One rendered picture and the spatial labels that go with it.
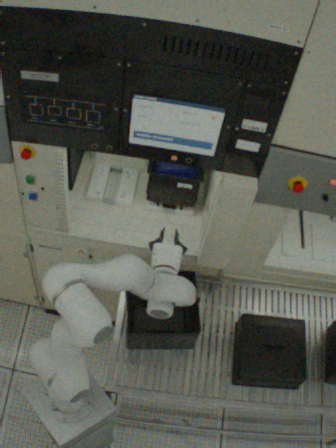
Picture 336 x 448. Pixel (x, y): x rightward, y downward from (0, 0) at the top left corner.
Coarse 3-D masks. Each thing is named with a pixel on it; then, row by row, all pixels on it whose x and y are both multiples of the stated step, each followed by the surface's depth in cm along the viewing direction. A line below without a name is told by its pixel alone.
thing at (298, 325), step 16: (240, 320) 196; (256, 320) 194; (272, 320) 195; (288, 320) 196; (304, 320) 196; (240, 336) 190; (256, 336) 190; (272, 336) 190; (288, 336) 191; (304, 336) 192; (240, 352) 185; (256, 352) 186; (272, 352) 186; (288, 352) 187; (304, 352) 187; (240, 368) 181; (256, 368) 182; (272, 368) 182; (288, 368) 183; (304, 368) 183; (240, 384) 186; (256, 384) 185; (272, 384) 184; (288, 384) 183
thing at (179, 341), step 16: (192, 272) 197; (128, 304) 184; (144, 304) 202; (128, 320) 180; (144, 320) 199; (160, 320) 200; (176, 320) 201; (192, 320) 198; (128, 336) 181; (144, 336) 180; (160, 336) 181; (176, 336) 182; (192, 336) 183
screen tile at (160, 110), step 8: (136, 104) 146; (144, 104) 145; (152, 104) 145; (136, 112) 148; (144, 112) 148; (152, 112) 148; (160, 112) 147; (136, 120) 151; (144, 120) 151; (152, 120) 150; (168, 120) 150; (144, 128) 153; (152, 128) 153; (160, 128) 153; (168, 128) 152
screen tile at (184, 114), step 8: (184, 112) 146; (192, 112) 146; (200, 112) 146; (192, 120) 149; (200, 120) 148; (208, 120) 148; (216, 120) 147; (176, 128) 152; (184, 128) 152; (192, 128) 151; (200, 128) 151; (208, 128) 150; (216, 128) 150; (192, 136) 154; (200, 136) 154; (208, 136) 153
